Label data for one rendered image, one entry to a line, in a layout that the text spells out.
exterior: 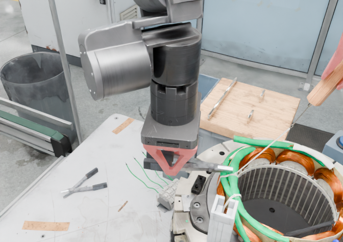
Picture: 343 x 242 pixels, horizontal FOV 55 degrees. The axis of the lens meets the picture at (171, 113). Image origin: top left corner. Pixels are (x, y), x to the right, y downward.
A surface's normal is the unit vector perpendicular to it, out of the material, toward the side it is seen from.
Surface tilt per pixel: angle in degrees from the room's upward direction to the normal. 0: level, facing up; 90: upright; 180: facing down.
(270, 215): 0
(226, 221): 90
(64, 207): 0
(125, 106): 0
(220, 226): 90
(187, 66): 90
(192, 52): 90
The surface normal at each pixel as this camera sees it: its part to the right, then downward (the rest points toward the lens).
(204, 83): -0.47, 0.53
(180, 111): 0.25, 0.59
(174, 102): 0.00, 0.61
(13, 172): 0.01, -0.79
